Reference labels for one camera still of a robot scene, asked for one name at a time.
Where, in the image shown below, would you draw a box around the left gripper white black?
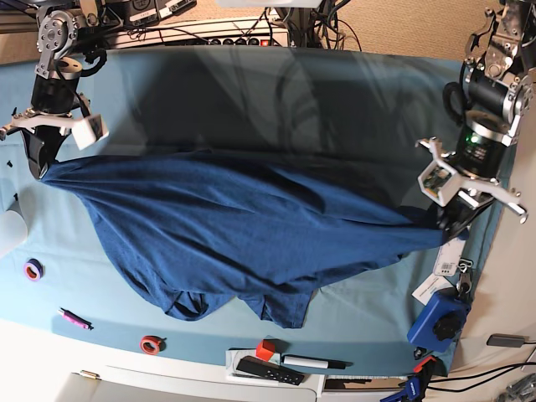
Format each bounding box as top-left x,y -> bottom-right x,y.
415,137 -> 527,241

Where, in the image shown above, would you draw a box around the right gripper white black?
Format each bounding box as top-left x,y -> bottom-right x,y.
1,108 -> 109,180

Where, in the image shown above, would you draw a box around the dark blue t-shirt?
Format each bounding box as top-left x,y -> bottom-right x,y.
42,152 -> 447,329

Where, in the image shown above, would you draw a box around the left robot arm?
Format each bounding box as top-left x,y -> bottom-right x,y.
416,1 -> 535,241

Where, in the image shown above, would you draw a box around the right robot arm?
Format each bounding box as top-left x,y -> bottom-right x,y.
1,1 -> 114,180

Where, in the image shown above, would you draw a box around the white packaged item blister card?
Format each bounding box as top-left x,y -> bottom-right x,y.
433,237 -> 466,277

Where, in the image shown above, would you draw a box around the metal carabiner keys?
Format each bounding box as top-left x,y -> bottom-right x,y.
456,258 -> 473,300

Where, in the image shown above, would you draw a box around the white paper card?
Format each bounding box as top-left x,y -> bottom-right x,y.
412,274 -> 453,306

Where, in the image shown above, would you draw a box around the white paper roll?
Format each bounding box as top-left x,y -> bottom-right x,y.
0,210 -> 28,258

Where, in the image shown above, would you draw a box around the blue box black knob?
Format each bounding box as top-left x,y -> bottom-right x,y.
407,291 -> 471,353

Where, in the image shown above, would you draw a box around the purple tape roll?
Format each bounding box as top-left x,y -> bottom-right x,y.
23,259 -> 44,281

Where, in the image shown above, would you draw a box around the light blue table cloth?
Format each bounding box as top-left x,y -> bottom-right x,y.
0,44 -> 525,378

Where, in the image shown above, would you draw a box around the grey adapter box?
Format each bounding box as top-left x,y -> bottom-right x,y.
486,333 -> 526,348

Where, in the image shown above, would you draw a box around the orange black lower clamp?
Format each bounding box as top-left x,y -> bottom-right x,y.
413,355 -> 436,374

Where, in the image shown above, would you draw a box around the pink marker pen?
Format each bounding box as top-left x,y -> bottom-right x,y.
58,307 -> 93,331

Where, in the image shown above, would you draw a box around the black foot pedal start label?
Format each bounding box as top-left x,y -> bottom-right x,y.
127,0 -> 158,25

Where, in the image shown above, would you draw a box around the blue black clamp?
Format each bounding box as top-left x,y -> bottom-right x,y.
380,377 -> 427,402

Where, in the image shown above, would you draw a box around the white black marker pen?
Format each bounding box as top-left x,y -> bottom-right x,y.
281,354 -> 352,370

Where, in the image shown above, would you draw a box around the red tape roll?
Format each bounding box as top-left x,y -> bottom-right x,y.
139,335 -> 166,355

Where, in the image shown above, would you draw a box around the red cube block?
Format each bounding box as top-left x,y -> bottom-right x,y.
255,339 -> 276,362

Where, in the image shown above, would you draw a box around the black remote control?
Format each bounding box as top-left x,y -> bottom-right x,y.
236,356 -> 306,385

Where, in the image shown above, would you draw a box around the white book under remote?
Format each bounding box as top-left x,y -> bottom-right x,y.
224,347 -> 326,394

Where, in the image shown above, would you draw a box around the white power strip red switch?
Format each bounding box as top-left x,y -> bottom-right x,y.
165,37 -> 281,47

